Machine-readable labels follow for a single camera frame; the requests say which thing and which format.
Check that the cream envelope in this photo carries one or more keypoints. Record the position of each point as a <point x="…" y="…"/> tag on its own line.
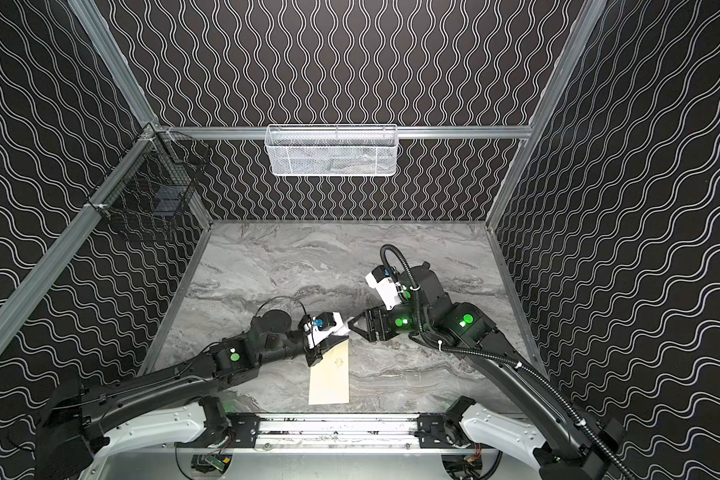
<point x="329" y="379"/>

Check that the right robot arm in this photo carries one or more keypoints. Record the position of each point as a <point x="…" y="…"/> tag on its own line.
<point x="463" y="330"/>

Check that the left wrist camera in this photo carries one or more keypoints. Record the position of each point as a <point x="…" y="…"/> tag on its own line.
<point x="329" y="321"/>

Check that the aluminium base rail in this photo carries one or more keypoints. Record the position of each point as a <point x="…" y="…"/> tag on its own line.
<point x="191" y="428"/>

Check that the black wire basket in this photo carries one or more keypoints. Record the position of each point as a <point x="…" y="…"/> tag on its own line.
<point x="154" y="200"/>

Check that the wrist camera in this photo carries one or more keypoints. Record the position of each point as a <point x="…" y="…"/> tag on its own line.
<point x="329" y="321"/>
<point x="386" y="287"/>

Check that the white wire mesh basket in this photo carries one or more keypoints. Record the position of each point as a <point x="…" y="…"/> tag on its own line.
<point x="331" y="150"/>

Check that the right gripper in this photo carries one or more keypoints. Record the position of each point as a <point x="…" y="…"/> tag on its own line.
<point x="375" y="323"/>

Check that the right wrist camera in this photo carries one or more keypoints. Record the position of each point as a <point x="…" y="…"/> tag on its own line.
<point x="386" y="287"/>

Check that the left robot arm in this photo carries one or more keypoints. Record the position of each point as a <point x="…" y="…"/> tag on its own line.
<point x="74" y="424"/>

